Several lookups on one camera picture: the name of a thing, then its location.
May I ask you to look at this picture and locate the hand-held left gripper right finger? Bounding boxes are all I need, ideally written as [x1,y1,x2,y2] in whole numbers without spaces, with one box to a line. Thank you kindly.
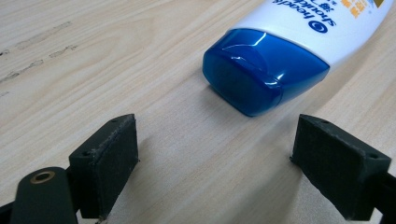
[290,113,392,221]

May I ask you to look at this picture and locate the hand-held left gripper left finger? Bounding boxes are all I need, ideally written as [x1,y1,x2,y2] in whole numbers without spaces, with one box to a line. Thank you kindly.
[68,113,140,220]

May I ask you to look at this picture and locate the white shampoo bottle blue cap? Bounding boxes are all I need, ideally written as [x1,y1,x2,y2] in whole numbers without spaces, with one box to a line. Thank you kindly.
[202,0,395,118]

